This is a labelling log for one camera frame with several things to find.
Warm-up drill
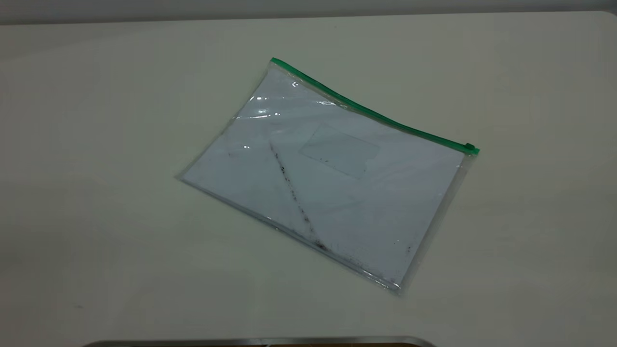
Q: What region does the clear zipper bag green zip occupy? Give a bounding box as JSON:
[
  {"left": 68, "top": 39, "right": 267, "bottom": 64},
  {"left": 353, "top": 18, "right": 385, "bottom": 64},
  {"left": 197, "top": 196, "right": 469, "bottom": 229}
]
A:
[{"left": 176, "top": 57, "right": 481, "bottom": 295}]

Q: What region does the white paper sheet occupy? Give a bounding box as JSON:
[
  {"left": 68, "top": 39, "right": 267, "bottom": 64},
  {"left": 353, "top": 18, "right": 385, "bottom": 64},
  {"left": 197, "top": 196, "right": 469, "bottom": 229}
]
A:
[{"left": 183, "top": 70, "right": 466, "bottom": 290}]

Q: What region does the silver metal edge strip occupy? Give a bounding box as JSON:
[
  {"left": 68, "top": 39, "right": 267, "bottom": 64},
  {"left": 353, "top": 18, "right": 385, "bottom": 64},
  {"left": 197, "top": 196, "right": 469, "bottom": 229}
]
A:
[{"left": 82, "top": 336, "right": 437, "bottom": 347}]

